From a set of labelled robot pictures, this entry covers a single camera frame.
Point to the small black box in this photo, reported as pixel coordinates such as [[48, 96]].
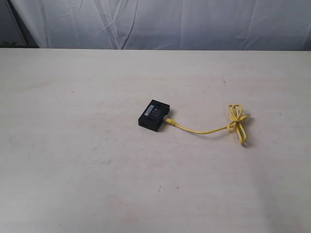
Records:
[[154, 115]]

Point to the white backdrop curtain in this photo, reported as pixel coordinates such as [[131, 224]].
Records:
[[157, 24]]

